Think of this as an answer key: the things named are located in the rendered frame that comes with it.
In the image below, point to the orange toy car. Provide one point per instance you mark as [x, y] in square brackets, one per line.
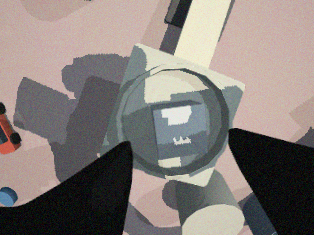
[8, 141]

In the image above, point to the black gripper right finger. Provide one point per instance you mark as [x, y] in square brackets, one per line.
[281, 175]

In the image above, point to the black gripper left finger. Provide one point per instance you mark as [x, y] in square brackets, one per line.
[92, 202]

